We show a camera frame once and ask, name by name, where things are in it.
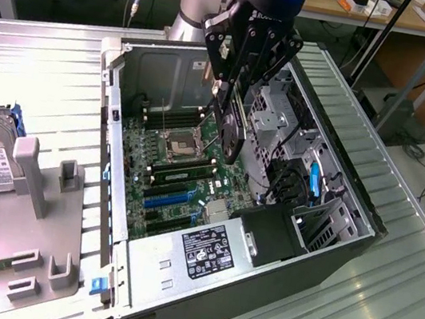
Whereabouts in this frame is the graphics card with black fan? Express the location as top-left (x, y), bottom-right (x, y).
top-left (200, 74), bottom-right (257, 170)

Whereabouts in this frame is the small orange box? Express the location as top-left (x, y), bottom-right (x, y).
top-left (336, 0), bottom-right (358, 14)

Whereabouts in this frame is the silver disk bay cage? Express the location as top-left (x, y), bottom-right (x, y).
top-left (236, 62), bottom-right (334, 177)

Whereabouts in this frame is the black white small box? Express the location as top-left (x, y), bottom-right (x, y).
top-left (347, 0), bottom-right (395, 19)

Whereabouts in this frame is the black tripod pole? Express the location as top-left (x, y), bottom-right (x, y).
top-left (348, 0), bottom-right (415, 91)

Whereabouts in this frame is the thin socket locking lever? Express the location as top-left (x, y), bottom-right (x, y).
top-left (157, 97), bottom-right (173, 138)

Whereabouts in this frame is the silver socket cover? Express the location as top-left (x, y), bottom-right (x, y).
top-left (189, 127), bottom-right (209, 160)

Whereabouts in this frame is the black box on floor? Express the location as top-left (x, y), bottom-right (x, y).
top-left (353, 83), bottom-right (419, 134)

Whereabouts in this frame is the green motherboard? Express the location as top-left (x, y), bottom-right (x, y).
top-left (102, 92), bottom-right (263, 258)

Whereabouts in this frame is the green installed RAM stick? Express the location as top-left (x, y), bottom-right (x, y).
top-left (151, 159), bottom-right (215, 193)

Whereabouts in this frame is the blue expansion slot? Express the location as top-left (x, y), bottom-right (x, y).
top-left (142, 184), bottom-right (197, 217)

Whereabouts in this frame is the silver chipset heatsink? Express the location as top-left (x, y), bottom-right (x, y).
top-left (202, 197), bottom-right (232, 226)

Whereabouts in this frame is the blue card retention clip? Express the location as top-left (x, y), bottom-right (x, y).
top-left (94, 161), bottom-right (117, 215)

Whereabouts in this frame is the perforated silver disk bay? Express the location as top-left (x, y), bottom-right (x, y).
top-left (286, 187), bottom-right (377, 262)

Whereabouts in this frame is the black plastic shroud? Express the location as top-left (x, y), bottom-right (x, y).
top-left (222, 197), bottom-right (315, 276)

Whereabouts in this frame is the long black expansion slot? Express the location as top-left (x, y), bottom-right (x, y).
top-left (144, 205), bottom-right (193, 233)
top-left (144, 216), bottom-right (194, 242)

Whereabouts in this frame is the silver power supply unit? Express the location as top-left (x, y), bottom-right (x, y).
top-left (114, 199), bottom-right (267, 319)

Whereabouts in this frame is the open black PC case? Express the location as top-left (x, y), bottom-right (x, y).
top-left (56, 18), bottom-right (414, 319)

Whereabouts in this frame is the blue case latch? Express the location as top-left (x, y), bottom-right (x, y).
top-left (88, 276), bottom-right (110, 298)

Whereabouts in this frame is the grey plastic parts rack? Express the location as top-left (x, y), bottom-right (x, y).
top-left (0, 129), bottom-right (105, 319)

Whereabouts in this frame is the black wire bundle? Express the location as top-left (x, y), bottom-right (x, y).
top-left (260, 128), bottom-right (319, 213)

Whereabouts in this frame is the blue flat wire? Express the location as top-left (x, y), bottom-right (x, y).
top-left (303, 160), bottom-right (327, 209)

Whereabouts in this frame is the blue disk carrier bracket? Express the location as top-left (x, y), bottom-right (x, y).
top-left (5, 102), bottom-right (33, 139)

